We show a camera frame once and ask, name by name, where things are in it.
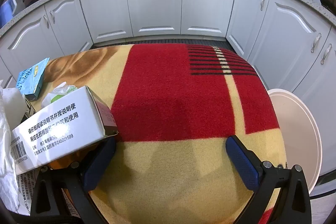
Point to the printed white leaflet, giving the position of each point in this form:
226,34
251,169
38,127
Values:
25,191

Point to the white cloth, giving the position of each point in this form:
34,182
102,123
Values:
6,155

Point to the printed blanket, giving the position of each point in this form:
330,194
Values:
170,98

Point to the beige trash bin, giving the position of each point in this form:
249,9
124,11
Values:
296,129

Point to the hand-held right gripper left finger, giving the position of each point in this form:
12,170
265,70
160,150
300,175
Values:
97,168

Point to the dark ribbed floor mat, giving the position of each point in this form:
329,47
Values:
162,42

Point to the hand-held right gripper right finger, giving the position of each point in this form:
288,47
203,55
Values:
243,163

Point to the blue kettle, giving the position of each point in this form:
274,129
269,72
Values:
8,11

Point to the blue snack bag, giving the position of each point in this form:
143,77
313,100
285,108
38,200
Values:
31,73

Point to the green white tissue packet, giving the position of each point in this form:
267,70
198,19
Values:
56,96

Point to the white kitchen cabinets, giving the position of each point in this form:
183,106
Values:
157,3

